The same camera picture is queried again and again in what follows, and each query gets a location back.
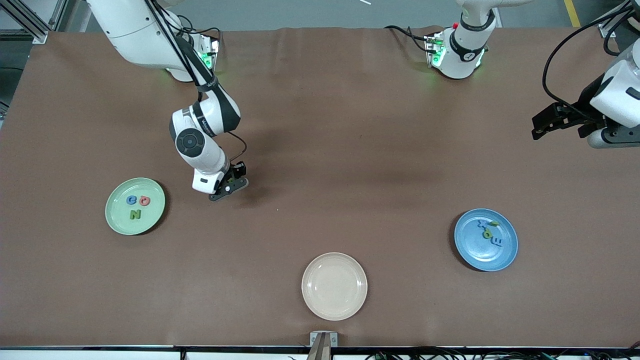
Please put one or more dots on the green lowercase letter p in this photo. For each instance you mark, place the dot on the green lowercase letter p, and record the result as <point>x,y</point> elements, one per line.
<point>486,235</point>

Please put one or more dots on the yellow floor tape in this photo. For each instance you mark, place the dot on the yellow floor tape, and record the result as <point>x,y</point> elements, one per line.
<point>572,12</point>

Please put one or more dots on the green plate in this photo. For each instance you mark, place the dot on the green plate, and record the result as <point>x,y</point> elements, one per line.
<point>120,222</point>

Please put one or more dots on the cream plate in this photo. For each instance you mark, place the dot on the cream plate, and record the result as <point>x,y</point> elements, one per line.
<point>334,286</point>

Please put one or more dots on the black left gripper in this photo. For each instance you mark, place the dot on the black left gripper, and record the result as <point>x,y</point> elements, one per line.
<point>580,109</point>

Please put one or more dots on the blue lowercase letter m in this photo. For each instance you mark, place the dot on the blue lowercase letter m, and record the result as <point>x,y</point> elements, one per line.
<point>496,241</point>

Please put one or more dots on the aluminium frame post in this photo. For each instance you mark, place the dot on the aluminium frame post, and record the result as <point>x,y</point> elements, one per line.
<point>607,30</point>
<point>39,36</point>

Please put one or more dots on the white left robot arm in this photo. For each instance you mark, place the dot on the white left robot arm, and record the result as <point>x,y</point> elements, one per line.
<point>465,55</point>

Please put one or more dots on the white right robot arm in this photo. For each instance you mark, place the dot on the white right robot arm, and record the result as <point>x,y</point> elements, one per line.
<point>140,30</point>

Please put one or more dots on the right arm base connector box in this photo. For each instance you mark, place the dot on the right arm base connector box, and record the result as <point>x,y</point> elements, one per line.
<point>214,50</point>

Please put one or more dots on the white table edge rail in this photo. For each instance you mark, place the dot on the white table edge rail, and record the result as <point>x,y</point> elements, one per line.
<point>100,355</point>

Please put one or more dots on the blue lowercase letter x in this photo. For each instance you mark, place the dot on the blue lowercase letter x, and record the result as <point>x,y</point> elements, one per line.
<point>482,223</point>

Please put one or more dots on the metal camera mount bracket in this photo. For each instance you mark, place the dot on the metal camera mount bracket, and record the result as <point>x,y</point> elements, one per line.
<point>323,345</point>

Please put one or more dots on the brown table mat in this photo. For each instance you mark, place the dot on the brown table mat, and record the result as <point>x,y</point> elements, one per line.
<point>300,125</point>

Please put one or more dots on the green capital letter N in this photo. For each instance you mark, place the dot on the green capital letter N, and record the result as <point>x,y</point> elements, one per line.
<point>135,214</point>

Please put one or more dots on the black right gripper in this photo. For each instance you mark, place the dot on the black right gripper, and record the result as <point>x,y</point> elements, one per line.
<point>236,171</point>

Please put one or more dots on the blue capital letter C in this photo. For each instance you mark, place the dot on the blue capital letter C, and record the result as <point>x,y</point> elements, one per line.
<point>128,200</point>

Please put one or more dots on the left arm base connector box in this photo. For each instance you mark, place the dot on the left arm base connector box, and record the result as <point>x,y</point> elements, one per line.
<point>434,47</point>

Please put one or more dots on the pink capital letter Q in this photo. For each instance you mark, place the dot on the pink capital letter Q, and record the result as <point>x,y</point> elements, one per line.
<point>141,201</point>

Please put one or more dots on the blue plate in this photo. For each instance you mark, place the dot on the blue plate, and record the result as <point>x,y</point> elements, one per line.
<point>475,257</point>

